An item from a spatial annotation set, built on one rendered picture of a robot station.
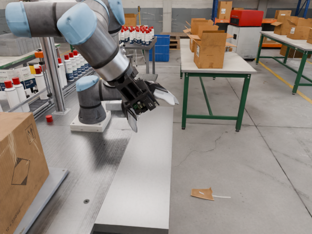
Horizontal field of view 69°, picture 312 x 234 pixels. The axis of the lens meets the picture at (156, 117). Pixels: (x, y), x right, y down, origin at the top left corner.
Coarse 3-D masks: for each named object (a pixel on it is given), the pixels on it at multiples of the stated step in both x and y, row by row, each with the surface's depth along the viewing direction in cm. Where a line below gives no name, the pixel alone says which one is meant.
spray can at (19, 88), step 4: (16, 80) 121; (16, 84) 122; (20, 84) 123; (16, 88) 122; (20, 88) 123; (20, 92) 123; (24, 92) 126; (20, 96) 124; (24, 96) 126; (20, 100) 125; (24, 104) 127; (24, 108) 127; (28, 108) 130
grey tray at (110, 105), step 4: (116, 100) 157; (120, 100) 157; (108, 104) 142; (112, 104) 142; (116, 104) 142; (120, 104) 143; (108, 108) 143; (112, 108) 144; (116, 108) 144; (120, 108) 144
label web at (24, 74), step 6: (24, 66) 150; (36, 66) 155; (0, 72) 144; (6, 72) 144; (12, 72) 144; (18, 72) 146; (24, 72) 149; (30, 72) 153; (0, 78) 146; (6, 78) 146; (24, 78) 150; (30, 78) 154; (0, 84) 148; (24, 84) 151; (30, 84) 155; (36, 84) 158; (0, 90) 150
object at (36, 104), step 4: (80, 76) 192; (76, 80) 182; (68, 84) 173; (64, 88) 166; (52, 96) 152; (36, 100) 146; (40, 100) 146; (44, 100) 146; (32, 104) 140; (36, 104) 140; (40, 104) 140; (32, 108) 135; (36, 108) 135
